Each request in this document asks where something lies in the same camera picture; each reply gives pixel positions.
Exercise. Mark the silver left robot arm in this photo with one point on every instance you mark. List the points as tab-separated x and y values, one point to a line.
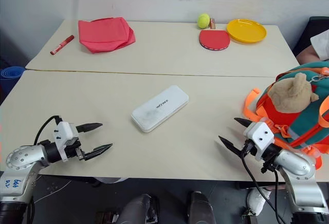
24	157

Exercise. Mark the small brown box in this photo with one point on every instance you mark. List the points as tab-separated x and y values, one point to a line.
212	23

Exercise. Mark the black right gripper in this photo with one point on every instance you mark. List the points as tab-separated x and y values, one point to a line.
249	149

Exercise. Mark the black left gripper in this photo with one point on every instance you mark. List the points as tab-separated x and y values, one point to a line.
74	152

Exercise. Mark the yellow-green tennis ball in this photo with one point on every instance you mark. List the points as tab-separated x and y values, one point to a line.
203	20

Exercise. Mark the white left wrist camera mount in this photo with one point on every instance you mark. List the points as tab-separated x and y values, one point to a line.
63	131

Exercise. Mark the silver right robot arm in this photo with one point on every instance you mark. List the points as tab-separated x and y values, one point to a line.
295	165

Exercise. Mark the dark grey rounded shape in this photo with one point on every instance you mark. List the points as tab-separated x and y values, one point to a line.
201	207
137	208

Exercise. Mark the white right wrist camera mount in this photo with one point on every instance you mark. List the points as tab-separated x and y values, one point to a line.
260	135

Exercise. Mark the green and orange backpack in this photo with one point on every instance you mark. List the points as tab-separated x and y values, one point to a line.
303	129

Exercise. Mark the black chair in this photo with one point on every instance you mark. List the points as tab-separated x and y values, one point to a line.
307	34

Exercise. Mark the beige plush toy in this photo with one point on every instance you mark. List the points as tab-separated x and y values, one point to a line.
290	95

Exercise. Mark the white rectangular case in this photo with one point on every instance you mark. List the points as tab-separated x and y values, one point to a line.
159	108

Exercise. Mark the yellow plastic plate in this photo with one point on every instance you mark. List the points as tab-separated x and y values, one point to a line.
246	30

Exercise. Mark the red fabric bag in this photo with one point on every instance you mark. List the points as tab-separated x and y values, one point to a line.
105	34

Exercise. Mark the white sneaker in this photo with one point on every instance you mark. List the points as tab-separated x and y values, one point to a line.
258	199

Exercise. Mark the seated person in white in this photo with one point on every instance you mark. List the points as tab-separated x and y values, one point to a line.
320	46

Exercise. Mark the blue rolled mat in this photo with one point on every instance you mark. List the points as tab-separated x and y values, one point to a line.
11	78

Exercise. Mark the red table tennis paddle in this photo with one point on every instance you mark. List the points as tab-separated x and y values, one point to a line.
214	39

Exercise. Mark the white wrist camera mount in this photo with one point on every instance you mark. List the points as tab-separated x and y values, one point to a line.
260	135
63	131

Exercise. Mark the red marker pen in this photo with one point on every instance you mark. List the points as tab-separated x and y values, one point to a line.
62	45

